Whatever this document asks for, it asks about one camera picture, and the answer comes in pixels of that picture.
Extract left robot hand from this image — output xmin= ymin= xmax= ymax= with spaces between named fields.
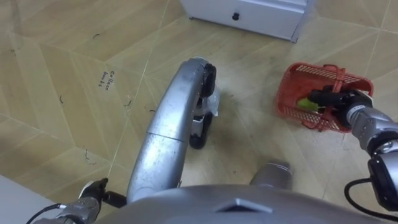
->
xmin=78 ymin=177 xmax=127 ymax=209

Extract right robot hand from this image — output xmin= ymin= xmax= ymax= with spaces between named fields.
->
xmin=307 ymin=85 xmax=374 ymax=129

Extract red plastic basket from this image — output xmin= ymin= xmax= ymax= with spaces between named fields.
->
xmin=275 ymin=62 xmax=374 ymax=134

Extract green soft toy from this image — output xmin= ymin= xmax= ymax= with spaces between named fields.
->
xmin=297 ymin=98 xmax=320 ymax=112

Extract white furniture corner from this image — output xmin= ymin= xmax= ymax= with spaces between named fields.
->
xmin=0 ymin=174 xmax=63 ymax=224

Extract robot legs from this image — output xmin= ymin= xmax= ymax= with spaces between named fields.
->
xmin=126 ymin=56 xmax=294 ymax=205

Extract white cabinet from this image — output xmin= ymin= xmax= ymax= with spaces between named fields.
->
xmin=179 ymin=0 xmax=317 ymax=44

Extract robot body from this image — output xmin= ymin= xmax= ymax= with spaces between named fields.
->
xmin=93 ymin=184 xmax=389 ymax=224

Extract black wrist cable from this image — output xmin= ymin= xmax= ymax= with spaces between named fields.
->
xmin=25 ymin=203 xmax=67 ymax=224
xmin=343 ymin=177 xmax=398 ymax=222

